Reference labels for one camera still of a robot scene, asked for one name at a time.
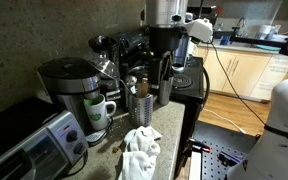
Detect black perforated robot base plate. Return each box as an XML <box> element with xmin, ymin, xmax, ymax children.
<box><xmin>189</xmin><ymin>121</ymin><xmax>257</xmax><ymax>180</ymax></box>

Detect wooden base cabinets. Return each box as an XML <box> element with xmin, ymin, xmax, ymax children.
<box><xmin>195</xmin><ymin>45</ymin><xmax>288</xmax><ymax>102</ymax></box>

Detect black glass blender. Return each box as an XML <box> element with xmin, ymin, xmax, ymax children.
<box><xmin>88</xmin><ymin>35</ymin><xmax>121</xmax><ymax>101</ymax></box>

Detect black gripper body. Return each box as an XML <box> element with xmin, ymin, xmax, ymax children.
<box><xmin>149</xmin><ymin>26</ymin><xmax>187</xmax><ymax>56</ymax></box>

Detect black cable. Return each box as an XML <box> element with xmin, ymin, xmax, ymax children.
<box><xmin>210</xmin><ymin>39</ymin><xmax>268</xmax><ymax>128</ymax></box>

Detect black toaster power cord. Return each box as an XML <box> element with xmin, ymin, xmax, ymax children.
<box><xmin>59</xmin><ymin>150</ymin><xmax>89</xmax><ymax>180</ymax></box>

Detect white mug green logo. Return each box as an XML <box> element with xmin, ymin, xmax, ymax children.
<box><xmin>83</xmin><ymin>94</ymin><xmax>116</xmax><ymax>130</ymax></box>

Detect perforated steel utensil holder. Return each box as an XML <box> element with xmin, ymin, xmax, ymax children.
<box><xmin>128</xmin><ymin>94</ymin><xmax>153</xmax><ymax>127</ymax></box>

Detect silver toaster oven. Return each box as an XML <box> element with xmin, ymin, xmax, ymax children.
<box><xmin>0</xmin><ymin>97</ymin><xmax>88</xmax><ymax>180</ymax></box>

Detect wooden spatula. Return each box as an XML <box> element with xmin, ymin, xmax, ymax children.
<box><xmin>140</xmin><ymin>78</ymin><xmax>149</xmax><ymax>98</ymax></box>

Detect black stove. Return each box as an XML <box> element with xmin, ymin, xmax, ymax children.
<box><xmin>170</xmin><ymin>57</ymin><xmax>204</xmax><ymax>175</ymax></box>

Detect white crumpled cloth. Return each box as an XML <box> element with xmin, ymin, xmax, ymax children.
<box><xmin>118</xmin><ymin>126</ymin><xmax>162</xmax><ymax>180</ymax></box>

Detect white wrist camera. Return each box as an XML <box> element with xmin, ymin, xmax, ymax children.
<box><xmin>184</xmin><ymin>18</ymin><xmax>213</xmax><ymax>42</ymax></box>

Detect steel tumbler cup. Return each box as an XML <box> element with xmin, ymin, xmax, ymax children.
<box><xmin>158</xmin><ymin>75</ymin><xmax>174</xmax><ymax>105</ymax></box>

